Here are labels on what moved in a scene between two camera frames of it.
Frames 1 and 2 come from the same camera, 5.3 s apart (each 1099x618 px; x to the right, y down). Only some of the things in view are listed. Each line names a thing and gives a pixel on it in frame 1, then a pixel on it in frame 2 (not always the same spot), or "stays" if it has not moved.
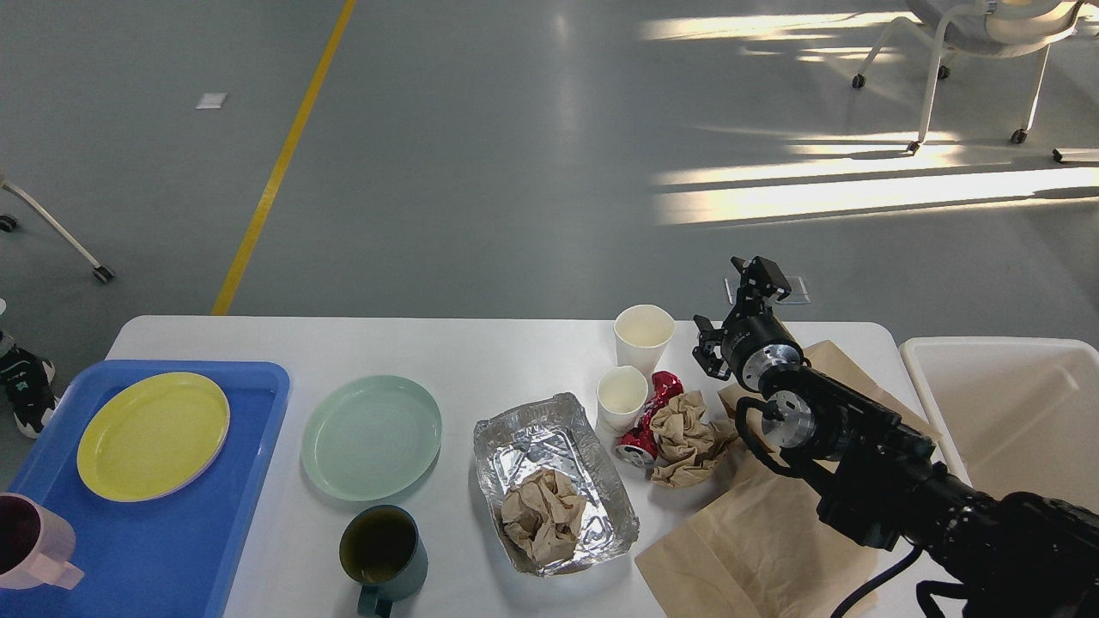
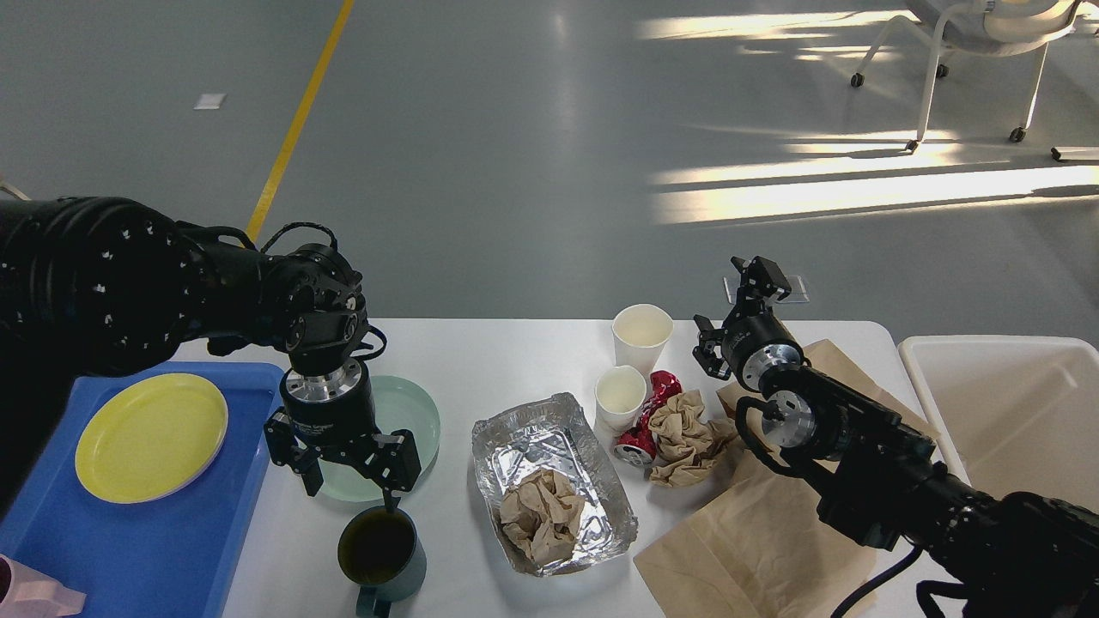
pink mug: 36,545 to 26,592
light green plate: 370,438 stays
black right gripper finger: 761,278 stays
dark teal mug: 382,549 stays
